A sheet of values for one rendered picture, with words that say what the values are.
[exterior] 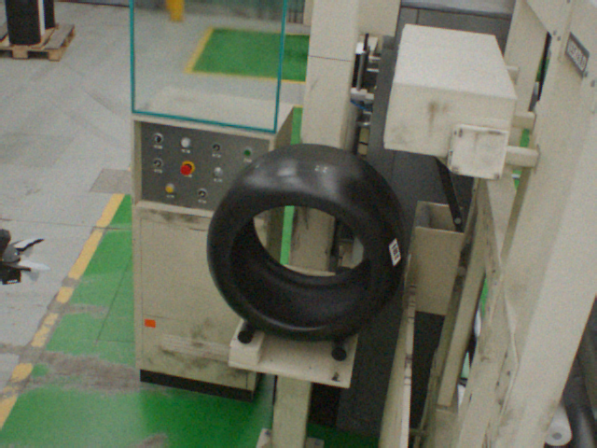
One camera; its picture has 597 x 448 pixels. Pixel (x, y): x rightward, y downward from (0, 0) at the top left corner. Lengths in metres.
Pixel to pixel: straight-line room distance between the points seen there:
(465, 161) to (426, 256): 0.86
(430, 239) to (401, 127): 0.77
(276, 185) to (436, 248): 0.61
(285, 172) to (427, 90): 0.54
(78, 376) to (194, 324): 0.66
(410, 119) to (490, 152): 0.18
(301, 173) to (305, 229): 0.49
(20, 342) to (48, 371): 0.27
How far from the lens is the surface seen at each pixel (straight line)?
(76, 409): 3.22
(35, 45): 8.27
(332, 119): 2.12
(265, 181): 1.84
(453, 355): 2.43
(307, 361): 2.18
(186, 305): 2.97
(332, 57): 2.07
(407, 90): 1.44
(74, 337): 3.62
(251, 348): 2.11
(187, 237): 2.80
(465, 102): 1.45
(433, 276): 2.24
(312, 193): 1.80
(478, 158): 1.38
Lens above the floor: 2.16
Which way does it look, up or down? 28 degrees down
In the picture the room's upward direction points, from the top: 6 degrees clockwise
